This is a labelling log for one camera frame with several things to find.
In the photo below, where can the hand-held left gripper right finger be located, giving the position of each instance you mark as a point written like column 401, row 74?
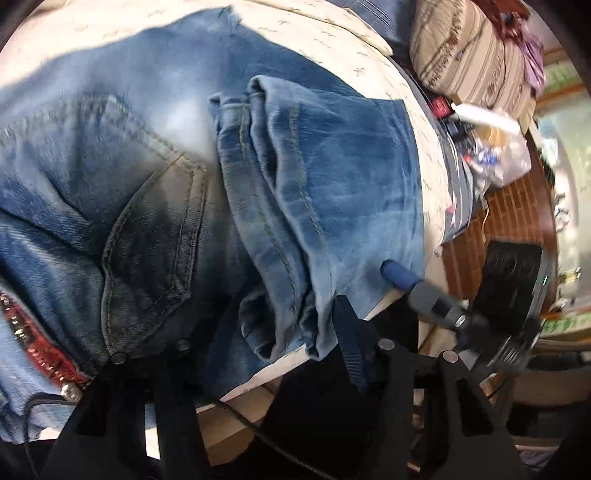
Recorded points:
column 351, row 341

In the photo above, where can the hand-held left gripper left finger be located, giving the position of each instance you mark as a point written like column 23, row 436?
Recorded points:
column 138, row 392

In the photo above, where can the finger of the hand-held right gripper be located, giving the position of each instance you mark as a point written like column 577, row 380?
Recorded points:
column 399, row 274

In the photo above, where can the blue denim pants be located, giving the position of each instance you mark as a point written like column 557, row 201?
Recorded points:
column 138, row 138

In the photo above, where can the clear plastic bag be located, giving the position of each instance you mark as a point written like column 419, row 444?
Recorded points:
column 501, row 154

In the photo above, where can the red box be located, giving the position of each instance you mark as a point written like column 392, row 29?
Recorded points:
column 442, row 106

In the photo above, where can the cream leaf-print bed sheet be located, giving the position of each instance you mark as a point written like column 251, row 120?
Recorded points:
column 369, row 64

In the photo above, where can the beige striped pillow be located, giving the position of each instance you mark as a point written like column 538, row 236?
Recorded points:
column 466, row 60

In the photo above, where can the purple cloth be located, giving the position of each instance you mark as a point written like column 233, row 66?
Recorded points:
column 535, row 50

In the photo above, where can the blue plaid pillow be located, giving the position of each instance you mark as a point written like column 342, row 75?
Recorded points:
column 374, row 14

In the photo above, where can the red-brown cloth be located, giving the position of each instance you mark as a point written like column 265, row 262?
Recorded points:
column 508, row 16

